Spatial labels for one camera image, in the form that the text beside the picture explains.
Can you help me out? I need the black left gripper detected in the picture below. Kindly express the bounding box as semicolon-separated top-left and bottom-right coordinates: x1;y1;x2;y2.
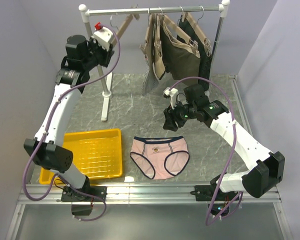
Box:
83;34;115;71

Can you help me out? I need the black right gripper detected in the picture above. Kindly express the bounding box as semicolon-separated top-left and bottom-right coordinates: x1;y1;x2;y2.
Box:
163;98;198;132

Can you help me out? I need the beige clip hanger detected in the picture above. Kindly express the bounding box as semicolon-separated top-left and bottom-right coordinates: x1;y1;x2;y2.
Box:
110;13;140;39

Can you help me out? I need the pink underwear navy trim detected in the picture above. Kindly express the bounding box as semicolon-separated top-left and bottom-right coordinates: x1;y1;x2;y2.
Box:
129;136;190;180

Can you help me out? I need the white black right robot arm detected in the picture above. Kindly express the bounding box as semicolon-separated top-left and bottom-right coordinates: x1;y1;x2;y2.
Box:
163;84;285;201

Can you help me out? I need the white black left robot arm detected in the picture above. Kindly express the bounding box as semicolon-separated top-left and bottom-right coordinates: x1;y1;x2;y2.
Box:
22;35;114;202

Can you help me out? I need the grey striped hanging underwear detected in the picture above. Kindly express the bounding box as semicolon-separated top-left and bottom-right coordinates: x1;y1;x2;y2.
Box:
141;14;158;96

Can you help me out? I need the beige hanging underwear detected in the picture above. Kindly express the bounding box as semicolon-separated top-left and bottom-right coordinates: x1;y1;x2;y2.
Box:
152;14;167;80

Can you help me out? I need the olive green hanging underwear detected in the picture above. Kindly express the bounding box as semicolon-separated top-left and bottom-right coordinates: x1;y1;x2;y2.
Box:
160;17;201;86

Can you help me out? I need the black dotted hanging underwear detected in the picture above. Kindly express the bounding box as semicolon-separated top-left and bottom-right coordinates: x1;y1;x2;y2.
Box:
178;15;213;80

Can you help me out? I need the white metal clothes rack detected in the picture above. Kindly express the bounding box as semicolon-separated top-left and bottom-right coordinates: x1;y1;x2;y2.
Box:
78;0;231;122

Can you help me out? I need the yellow plastic tray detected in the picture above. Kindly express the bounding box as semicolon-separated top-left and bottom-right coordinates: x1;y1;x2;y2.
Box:
39;128;123;185

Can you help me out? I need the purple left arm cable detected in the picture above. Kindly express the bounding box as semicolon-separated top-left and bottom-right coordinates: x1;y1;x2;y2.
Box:
21;27;122;222

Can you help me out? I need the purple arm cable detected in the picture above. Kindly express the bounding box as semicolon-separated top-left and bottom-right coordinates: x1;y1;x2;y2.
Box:
21;27;122;222
168;76;244;226

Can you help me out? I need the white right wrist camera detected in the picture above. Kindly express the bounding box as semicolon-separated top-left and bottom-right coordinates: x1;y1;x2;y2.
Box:
163;87;179;109

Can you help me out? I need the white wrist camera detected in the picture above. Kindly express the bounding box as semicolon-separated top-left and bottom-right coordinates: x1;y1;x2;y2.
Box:
92;22;114;52
163;87;179;109

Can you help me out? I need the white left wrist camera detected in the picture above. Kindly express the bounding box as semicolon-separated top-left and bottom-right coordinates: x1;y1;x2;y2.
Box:
92;22;114;52

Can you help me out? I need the aluminium mounting rail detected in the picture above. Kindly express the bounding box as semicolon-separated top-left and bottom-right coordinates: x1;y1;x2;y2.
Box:
6;182;293;240

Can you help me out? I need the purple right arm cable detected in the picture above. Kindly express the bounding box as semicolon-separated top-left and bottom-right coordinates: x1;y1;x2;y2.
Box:
168;76;244;226

